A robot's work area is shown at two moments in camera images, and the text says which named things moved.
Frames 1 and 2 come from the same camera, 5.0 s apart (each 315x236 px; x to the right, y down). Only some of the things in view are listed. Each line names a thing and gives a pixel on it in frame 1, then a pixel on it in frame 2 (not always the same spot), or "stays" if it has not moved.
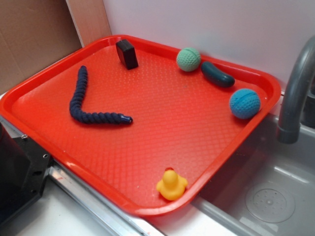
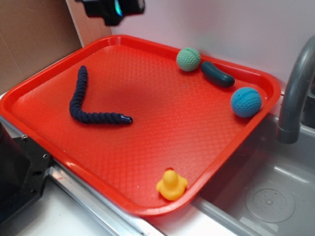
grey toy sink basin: [267, 188] stays
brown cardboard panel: [33, 32] stays
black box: [127, 54] to [112, 12]
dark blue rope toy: [76, 102] stays
